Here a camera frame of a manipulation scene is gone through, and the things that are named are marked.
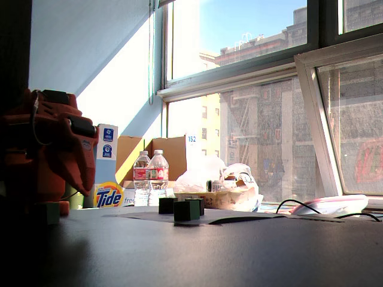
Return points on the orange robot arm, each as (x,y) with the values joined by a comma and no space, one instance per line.
(27,155)

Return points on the clear plastic bag with food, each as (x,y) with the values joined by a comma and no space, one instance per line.
(236,182)

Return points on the pink pencil case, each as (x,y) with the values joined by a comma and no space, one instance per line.
(338,203)

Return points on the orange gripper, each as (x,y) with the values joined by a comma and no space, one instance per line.
(78,152)

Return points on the black cube with cross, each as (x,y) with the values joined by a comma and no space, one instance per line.
(166,205)
(201,205)

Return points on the Tide detergent cardboard box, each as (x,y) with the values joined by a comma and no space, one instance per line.
(109,195)

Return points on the white window frame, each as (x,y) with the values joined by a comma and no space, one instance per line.
(314,119)

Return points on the white numbered grid sheet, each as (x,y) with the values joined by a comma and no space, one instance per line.
(149,216)

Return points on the clear plastic water bottle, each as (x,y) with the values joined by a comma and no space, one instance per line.
(158,179)
(140,179)

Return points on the green cube with circle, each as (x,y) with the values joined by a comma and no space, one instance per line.
(46,213)
(186,210)

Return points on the green cup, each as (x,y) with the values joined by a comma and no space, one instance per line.
(74,198)

